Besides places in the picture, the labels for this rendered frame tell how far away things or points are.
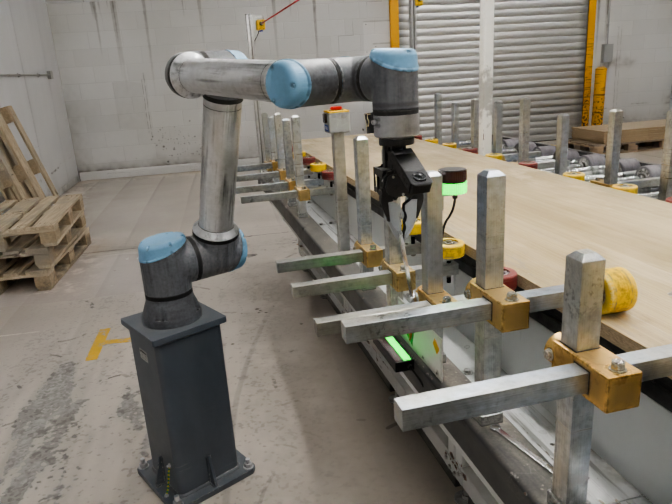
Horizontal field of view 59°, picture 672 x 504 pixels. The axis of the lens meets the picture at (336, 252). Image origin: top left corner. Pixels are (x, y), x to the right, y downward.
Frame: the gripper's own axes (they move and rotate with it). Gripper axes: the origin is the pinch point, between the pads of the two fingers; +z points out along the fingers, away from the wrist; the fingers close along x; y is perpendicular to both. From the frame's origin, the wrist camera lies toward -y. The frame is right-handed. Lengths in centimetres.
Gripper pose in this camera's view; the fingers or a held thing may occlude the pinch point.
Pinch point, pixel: (402, 236)
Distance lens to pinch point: 122.2
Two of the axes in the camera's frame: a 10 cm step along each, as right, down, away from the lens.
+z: 0.6, 9.5, 3.0
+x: -9.7, 1.3, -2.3
